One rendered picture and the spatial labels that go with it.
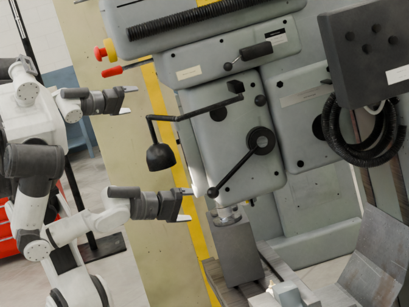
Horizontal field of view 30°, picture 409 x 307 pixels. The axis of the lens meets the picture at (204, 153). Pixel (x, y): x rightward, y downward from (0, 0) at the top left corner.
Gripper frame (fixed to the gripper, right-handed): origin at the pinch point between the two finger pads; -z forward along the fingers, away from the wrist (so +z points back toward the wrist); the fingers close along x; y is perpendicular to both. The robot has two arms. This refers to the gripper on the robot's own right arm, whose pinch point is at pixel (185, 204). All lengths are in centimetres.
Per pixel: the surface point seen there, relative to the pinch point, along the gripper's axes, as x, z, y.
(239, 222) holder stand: 5.6, -10.6, -15.9
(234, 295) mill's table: -10.7, -7.9, -29.9
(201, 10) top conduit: 75, 24, -24
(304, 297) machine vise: 19, -5, -61
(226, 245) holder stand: -0.9, -7.1, -18.7
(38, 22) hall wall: -301, -130, 799
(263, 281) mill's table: -7.5, -17.7, -28.1
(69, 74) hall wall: -359, -175, 761
